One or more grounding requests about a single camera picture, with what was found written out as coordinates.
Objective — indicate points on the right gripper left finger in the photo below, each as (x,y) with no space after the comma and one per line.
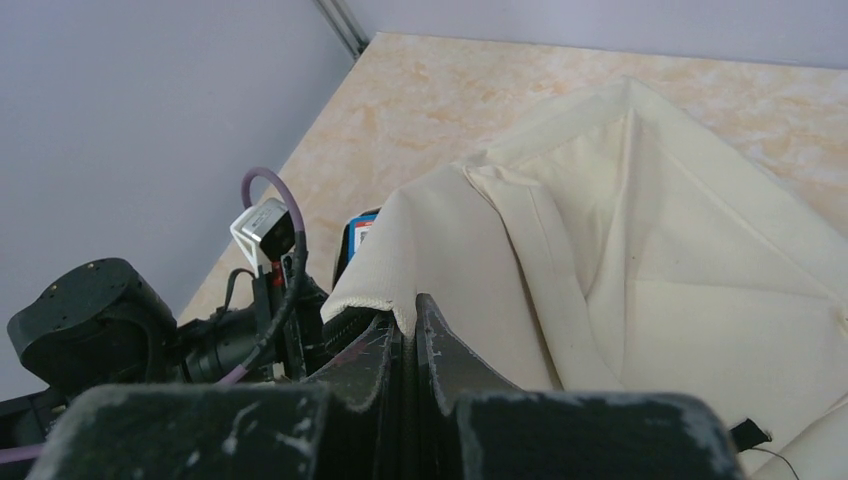
(330,426)

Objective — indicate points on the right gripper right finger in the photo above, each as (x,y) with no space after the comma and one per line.
(476,424)

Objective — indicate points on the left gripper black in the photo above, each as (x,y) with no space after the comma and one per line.
(297,350)

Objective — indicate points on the light blue book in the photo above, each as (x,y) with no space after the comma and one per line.
(352,238)

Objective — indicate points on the beige canvas student bag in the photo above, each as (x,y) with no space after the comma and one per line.
(610,242)

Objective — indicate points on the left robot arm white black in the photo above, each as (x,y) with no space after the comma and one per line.
(102,324)

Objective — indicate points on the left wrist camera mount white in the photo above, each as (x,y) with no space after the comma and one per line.
(264,233)

